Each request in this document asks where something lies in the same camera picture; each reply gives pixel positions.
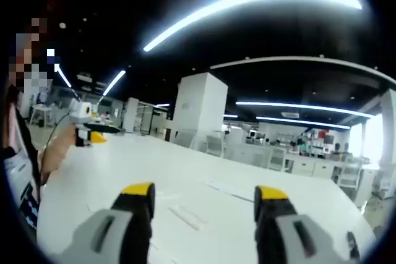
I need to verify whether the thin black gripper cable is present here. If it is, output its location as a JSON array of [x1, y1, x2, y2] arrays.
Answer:
[[38, 111, 75, 190]]

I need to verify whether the person's torso with lanyard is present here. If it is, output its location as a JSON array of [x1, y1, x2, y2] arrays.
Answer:
[[2, 83, 47, 243]]

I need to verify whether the white mesh office chair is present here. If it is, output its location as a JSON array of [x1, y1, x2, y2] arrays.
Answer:
[[337, 156, 363, 190], [205, 134, 226, 157], [267, 147, 286, 172]]

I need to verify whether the large white square pillar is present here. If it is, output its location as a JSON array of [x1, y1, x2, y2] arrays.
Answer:
[[170, 72, 229, 151]]

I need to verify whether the narrow white pillar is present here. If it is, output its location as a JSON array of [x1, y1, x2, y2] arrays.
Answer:
[[123, 96, 140, 134]]

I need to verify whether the small white folding table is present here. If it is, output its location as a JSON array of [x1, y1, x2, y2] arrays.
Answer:
[[28, 104, 54, 128]]

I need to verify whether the black socket holder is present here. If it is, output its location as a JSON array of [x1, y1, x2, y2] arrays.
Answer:
[[82, 122, 122, 135]]

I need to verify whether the person's left hand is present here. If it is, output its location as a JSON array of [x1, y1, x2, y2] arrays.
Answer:
[[49, 124, 78, 160]]

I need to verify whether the white pillar by window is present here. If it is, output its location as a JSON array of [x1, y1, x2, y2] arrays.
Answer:
[[378, 88, 396, 166]]

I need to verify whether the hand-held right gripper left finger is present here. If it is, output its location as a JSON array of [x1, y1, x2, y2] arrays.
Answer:
[[61, 182, 156, 264]]

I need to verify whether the short ceiling light strip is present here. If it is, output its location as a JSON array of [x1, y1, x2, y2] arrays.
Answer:
[[55, 63, 73, 89], [102, 69, 127, 97]]

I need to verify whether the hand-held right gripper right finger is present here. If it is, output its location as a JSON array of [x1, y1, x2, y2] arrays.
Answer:
[[254, 185, 362, 264]]

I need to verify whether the row of white desks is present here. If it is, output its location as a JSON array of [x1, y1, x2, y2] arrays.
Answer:
[[224, 142, 381, 185]]

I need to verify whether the curved white ceiling rim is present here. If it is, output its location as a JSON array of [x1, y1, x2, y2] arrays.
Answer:
[[209, 56, 396, 87]]

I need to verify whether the flat white paper sheet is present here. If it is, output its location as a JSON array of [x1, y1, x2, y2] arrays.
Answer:
[[202, 177, 258, 203]]

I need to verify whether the white socket holder cover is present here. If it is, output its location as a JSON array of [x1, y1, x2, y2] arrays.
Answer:
[[168, 204, 209, 231]]

